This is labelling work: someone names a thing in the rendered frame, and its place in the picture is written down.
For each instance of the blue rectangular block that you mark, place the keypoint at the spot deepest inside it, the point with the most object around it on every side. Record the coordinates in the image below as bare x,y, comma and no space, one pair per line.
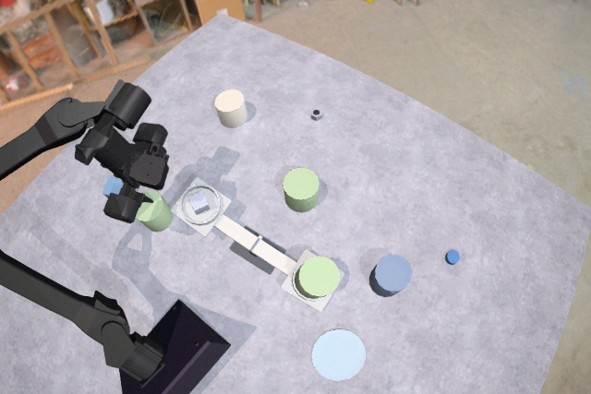
113,185

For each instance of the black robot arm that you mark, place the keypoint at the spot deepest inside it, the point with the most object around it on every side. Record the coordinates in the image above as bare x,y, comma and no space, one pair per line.
101,318

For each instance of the cream cylinder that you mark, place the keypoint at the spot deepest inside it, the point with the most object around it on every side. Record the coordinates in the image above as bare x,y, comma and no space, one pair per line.
230,106

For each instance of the white balance beam with square pans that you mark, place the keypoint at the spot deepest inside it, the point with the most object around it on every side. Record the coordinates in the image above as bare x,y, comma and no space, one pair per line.
247,244

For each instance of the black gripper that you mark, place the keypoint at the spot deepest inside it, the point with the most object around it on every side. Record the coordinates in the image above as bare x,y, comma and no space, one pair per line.
125,205

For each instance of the small grey hex nut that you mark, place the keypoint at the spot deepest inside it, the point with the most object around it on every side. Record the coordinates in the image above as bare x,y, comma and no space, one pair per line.
316,114

